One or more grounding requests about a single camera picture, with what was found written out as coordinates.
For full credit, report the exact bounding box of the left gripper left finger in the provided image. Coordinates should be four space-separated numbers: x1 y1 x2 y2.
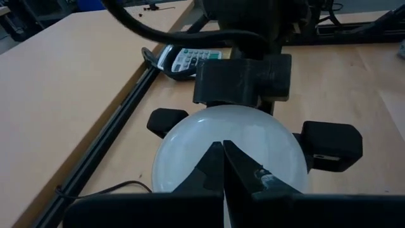
62 141 225 228

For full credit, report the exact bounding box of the white lightbulb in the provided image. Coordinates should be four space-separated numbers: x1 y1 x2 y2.
151 104 310 194

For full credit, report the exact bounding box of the grey desk calculator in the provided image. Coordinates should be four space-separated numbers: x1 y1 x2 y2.
157 44 223 77

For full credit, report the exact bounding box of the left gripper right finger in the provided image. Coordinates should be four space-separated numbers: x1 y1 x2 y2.
223 139 405 228

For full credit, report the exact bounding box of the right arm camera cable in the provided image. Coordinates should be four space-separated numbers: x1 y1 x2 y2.
101 0 272 51

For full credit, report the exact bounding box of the light wood desk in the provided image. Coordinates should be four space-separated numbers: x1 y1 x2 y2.
0 0 194 228

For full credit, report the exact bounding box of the black lamp cord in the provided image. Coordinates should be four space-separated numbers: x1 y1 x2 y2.
56 179 154 200

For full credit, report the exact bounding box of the right wrist camera housing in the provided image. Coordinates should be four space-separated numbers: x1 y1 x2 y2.
192 53 292 108

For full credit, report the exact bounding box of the black aluminium frame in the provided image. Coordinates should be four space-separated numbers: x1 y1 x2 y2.
30 12 405 228

